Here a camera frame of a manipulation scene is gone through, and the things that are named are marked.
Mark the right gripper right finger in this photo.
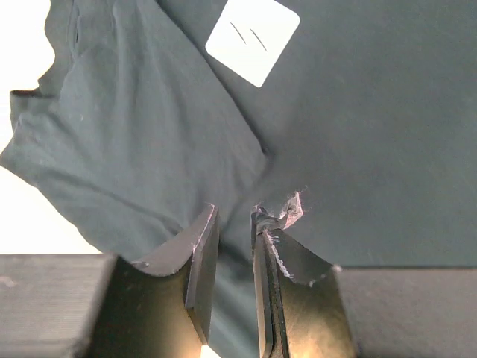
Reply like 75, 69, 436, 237
251, 194, 476, 357

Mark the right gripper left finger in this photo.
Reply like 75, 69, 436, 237
1, 205, 219, 357

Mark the black t shirt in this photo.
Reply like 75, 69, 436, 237
1, 1, 476, 357

